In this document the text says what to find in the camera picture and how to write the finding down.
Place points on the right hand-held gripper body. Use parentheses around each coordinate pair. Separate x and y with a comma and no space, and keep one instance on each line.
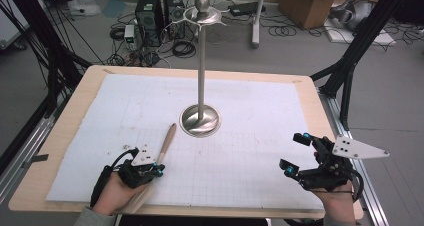
(356,149)

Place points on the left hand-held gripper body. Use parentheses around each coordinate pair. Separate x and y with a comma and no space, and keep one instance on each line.
(143,157)

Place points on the beige slotted spatula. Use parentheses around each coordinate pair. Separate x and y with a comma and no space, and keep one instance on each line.
(168,139)

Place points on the metal utensil stand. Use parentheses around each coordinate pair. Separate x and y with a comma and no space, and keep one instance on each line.
(201,86)

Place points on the person's left hand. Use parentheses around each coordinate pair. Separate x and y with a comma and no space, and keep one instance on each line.
(113,196)

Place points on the person's right hand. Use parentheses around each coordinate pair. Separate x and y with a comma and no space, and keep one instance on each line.
(336,204)

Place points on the white grid mat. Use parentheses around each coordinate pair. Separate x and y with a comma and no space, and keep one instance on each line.
(250,102)

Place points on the grey tape strip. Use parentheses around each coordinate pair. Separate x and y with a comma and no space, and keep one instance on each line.
(36,159)

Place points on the flat white board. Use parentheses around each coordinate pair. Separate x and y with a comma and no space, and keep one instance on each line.
(363,38)

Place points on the small white power box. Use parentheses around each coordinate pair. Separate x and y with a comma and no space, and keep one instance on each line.
(129,36)

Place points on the open cardboard box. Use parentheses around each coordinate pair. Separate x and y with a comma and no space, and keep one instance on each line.
(306,6)

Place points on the grey headset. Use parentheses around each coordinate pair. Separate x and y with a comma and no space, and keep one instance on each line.
(353,14)

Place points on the wide black computer tower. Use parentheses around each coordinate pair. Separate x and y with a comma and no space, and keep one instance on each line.
(148,19)

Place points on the black power adapter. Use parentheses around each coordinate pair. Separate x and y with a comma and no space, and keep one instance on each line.
(245,8)

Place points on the narrow black computer tower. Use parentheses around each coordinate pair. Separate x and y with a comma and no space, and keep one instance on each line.
(171,6)

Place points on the clear plastic bag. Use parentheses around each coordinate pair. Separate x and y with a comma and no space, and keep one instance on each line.
(83,7)

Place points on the black metal frame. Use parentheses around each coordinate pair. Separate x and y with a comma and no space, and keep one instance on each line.
(36,26)
(366,32)

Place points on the white stand post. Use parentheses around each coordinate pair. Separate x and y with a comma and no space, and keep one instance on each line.
(257,19)

